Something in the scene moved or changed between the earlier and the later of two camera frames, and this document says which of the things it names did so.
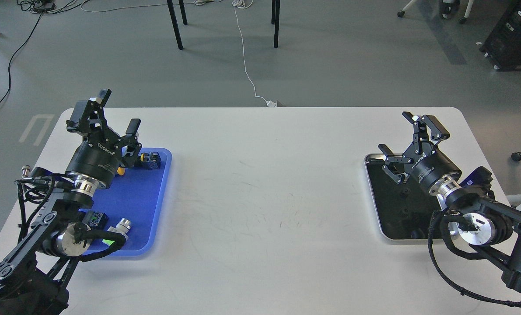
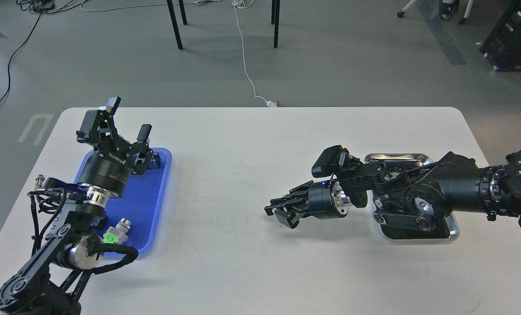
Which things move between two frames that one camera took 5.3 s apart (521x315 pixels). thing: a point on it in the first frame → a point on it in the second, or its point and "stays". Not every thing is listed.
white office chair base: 447,6 stays
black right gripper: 428,165 → 319,204
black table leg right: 275,19 stays
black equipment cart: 514,43 stays
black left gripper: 97,158 → 109,167
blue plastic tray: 137,194 stays
